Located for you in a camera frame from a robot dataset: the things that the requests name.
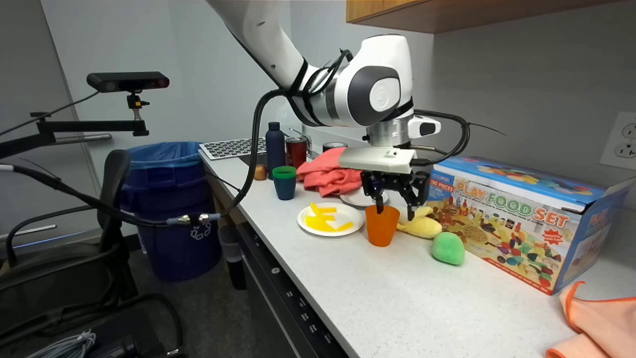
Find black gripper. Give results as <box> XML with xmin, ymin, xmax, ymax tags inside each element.
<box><xmin>362</xmin><ymin>171</ymin><xmax>430</xmax><ymax>221</ymax></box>

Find orange plastic cup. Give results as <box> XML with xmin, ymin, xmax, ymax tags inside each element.
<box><xmin>366</xmin><ymin>205</ymin><xmax>400</xmax><ymax>246</ymax></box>

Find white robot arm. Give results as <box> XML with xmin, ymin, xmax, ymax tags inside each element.
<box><xmin>207</xmin><ymin>0</ymin><xmax>442</xmax><ymax>217</ymax></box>

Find white plate with fries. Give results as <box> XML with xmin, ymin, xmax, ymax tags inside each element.
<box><xmin>296</xmin><ymin>203</ymin><xmax>364</xmax><ymax>238</ymax></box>

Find yellow toy fries bundle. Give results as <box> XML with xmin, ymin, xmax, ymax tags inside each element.
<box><xmin>304</xmin><ymin>215</ymin><xmax>336</xmax><ymax>232</ymax></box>

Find dark red cup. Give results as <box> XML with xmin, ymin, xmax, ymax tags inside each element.
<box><xmin>287</xmin><ymin>139</ymin><xmax>308</xmax><ymax>167</ymax></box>

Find yellow toy banana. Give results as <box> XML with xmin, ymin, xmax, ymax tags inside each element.
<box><xmin>398</xmin><ymin>207</ymin><xmax>444</xmax><ymax>238</ymax></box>

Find green toy fruit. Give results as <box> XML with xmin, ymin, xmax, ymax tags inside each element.
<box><xmin>432</xmin><ymin>232</ymin><xmax>465</xmax><ymax>266</ymax></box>

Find single yellow toy fry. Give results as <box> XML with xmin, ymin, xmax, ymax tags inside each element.
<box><xmin>310</xmin><ymin>203</ymin><xmax>338</xmax><ymax>215</ymax></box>

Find large coral red cloth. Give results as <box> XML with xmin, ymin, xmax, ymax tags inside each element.
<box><xmin>296</xmin><ymin>147</ymin><xmax>362</xmax><ymax>197</ymax></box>

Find green and blue stacked cups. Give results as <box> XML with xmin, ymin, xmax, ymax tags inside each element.
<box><xmin>271</xmin><ymin>165</ymin><xmax>296</xmax><ymax>201</ymax></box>

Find dark blue bottle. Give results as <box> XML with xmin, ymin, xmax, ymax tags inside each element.
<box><xmin>267</xmin><ymin>121</ymin><xmax>287</xmax><ymax>171</ymax></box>

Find blue play food box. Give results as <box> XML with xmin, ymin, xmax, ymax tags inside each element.
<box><xmin>428</xmin><ymin>157</ymin><xmax>632</xmax><ymax>294</ymax></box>

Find keyboard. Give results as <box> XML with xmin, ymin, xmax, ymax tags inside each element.
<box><xmin>199</xmin><ymin>137</ymin><xmax>265</xmax><ymax>161</ymax></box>

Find wooden upper cabinet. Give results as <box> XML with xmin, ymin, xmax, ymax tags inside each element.
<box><xmin>346</xmin><ymin>0</ymin><xmax>626</xmax><ymax>34</ymax></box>

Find blue recycling bin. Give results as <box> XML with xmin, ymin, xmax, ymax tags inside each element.
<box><xmin>120</xmin><ymin>141</ymin><xmax>221</xmax><ymax>282</ymax></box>

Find small orange cloth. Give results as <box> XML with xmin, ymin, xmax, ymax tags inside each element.
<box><xmin>545</xmin><ymin>280</ymin><xmax>636</xmax><ymax>358</ymax></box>

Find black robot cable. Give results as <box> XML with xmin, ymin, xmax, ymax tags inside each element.
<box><xmin>0</xmin><ymin>87</ymin><xmax>473</xmax><ymax>231</ymax></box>

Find white wall outlet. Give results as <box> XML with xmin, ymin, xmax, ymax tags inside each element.
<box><xmin>601</xmin><ymin>111</ymin><xmax>636</xmax><ymax>169</ymax></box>

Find black camera on stand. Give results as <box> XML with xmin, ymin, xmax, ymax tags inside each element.
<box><xmin>88</xmin><ymin>71</ymin><xmax>169</xmax><ymax>91</ymax></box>

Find black camera tripod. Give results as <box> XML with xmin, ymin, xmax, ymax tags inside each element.
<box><xmin>0</xmin><ymin>93</ymin><xmax>149</xmax><ymax>159</ymax></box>

